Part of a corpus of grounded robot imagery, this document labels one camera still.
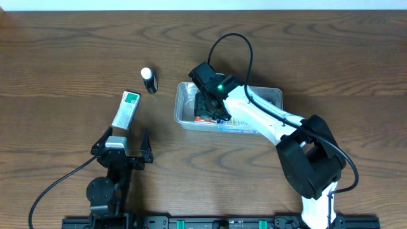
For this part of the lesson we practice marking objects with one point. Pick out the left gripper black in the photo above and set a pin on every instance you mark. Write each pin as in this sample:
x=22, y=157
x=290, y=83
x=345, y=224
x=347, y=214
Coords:
x=131, y=161

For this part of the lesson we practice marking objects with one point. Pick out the clear plastic container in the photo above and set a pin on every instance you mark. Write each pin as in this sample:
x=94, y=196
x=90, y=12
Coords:
x=185, y=101

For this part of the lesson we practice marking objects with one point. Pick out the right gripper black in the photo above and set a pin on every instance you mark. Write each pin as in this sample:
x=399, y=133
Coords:
x=207, y=108

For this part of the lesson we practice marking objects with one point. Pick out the blue fever patch box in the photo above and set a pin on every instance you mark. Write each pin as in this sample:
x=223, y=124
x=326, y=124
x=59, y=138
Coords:
x=236, y=126

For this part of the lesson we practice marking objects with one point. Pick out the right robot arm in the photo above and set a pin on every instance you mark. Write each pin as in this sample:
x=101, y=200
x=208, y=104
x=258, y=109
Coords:
x=306, y=148

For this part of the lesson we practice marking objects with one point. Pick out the white green medicine box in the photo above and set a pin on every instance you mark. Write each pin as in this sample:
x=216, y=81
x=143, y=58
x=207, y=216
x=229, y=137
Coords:
x=126, y=111

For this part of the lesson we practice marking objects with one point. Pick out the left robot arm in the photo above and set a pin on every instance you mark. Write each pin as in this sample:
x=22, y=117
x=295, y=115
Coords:
x=108, y=194

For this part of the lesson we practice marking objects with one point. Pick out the black mounting rail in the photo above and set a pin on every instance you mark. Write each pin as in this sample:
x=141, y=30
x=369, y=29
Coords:
x=163, y=222

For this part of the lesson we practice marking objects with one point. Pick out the red white medicine box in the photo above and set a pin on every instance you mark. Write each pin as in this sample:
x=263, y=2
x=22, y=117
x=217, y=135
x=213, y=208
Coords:
x=205, y=120

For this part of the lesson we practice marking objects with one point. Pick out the dark bottle white cap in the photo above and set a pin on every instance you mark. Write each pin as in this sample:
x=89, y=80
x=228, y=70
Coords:
x=149, y=79

